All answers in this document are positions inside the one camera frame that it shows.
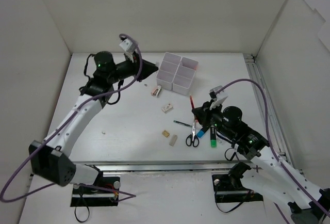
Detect orange red pen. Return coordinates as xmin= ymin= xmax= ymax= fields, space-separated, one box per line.
xmin=189 ymin=95 xmax=195 ymax=109

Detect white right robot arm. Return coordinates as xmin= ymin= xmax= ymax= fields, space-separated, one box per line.
xmin=192 ymin=102 xmax=329 ymax=223

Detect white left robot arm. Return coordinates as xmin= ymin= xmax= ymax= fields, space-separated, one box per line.
xmin=29 ymin=51 xmax=159 ymax=193

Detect green highlighter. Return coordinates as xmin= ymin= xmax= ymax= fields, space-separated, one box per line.
xmin=210 ymin=126 xmax=217 ymax=148

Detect white divided organizer left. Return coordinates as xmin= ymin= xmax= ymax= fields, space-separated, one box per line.
xmin=156 ymin=52 xmax=181 ymax=91

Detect white divided organizer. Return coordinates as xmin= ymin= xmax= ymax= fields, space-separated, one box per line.
xmin=172 ymin=57 xmax=199 ymax=95
xmin=156 ymin=52 xmax=181 ymax=91

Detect blue highlighter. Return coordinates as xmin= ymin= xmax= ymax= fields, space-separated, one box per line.
xmin=196 ymin=127 xmax=209 ymax=138

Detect pink white stapler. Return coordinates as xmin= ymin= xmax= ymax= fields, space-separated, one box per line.
xmin=151 ymin=85 xmax=162 ymax=98

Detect green pen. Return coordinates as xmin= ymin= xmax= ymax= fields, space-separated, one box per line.
xmin=173 ymin=120 xmax=192 ymax=127

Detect white divided organizer right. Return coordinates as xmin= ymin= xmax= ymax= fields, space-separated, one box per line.
xmin=172 ymin=57 xmax=199 ymax=95

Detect beige long eraser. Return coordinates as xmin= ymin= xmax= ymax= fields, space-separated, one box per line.
xmin=169 ymin=135 xmax=177 ymax=146

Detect tan small eraser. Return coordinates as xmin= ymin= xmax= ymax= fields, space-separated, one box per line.
xmin=162 ymin=130 xmax=170 ymax=137

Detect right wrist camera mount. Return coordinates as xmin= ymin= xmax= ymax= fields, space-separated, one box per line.
xmin=209 ymin=85 xmax=228 ymax=110

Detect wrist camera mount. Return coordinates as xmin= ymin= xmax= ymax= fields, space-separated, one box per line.
xmin=119 ymin=38 xmax=137 ymax=62
xmin=209 ymin=85 xmax=228 ymax=110

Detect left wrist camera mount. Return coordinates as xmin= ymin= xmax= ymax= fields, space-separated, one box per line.
xmin=119 ymin=38 xmax=137 ymax=62

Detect black handled scissors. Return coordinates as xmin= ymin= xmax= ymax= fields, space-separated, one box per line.
xmin=185 ymin=119 xmax=200 ymax=148

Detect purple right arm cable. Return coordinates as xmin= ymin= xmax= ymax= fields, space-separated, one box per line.
xmin=219 ymin=78 xmax=330 ymax=224

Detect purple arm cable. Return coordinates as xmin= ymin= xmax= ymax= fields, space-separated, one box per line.
xmin=219 ymin=78 xmax=330 ymax=224
xmin=0 ymin=33 xmax=142 ymax=203

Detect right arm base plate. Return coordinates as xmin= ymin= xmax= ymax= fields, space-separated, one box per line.
xmin=212 ymin=174 xmax=263 ymax=203

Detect aluminium rail frame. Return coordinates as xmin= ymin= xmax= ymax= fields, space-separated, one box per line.
xmin=38 ymin=53 xmax=310 ymax=191

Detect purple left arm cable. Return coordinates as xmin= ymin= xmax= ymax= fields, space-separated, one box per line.
xmin=0 ymin=33 xmax=142 ymax=203

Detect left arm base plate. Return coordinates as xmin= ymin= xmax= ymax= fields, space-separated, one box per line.
xmin=70 ymin=176 xmax=121 ymax=207

